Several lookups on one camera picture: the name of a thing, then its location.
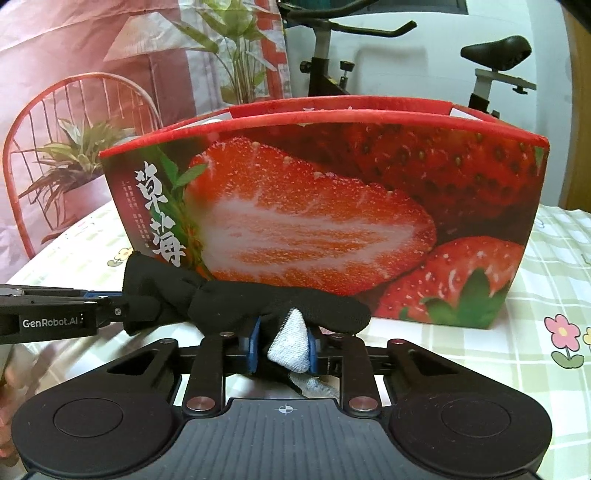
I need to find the black fabric cloth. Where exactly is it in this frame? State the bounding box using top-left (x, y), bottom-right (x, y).
top-left (122, 252), bottom-right (370, 335)

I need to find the person's left hand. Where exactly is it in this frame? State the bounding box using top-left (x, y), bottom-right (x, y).
top-left (1, 361), bottom-right (22, 466)

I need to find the red strawberry cardboard box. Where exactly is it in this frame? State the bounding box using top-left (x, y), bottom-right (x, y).
top-left (100, 96), bottom-right (550, 328)

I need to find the checked bunny tablecloth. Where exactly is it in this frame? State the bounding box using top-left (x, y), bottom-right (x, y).
top-left (12, 204), bottom-right (590, 479)

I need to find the pink printed backdrop sheet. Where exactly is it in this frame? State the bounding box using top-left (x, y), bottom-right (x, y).
top-left (1, 1), bottom-right (290, 279)

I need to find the black exercise bike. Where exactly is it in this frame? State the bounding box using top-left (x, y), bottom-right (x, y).
top-left (284, 1), bottom-right (537, 130)

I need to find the dark window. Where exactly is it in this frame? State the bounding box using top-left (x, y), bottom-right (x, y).
top-left (433, 0), bottom-right (469, 15)

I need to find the wooden door frame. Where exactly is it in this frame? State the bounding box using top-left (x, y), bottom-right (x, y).
top-left (559, 7), bottom-right (590, 212)

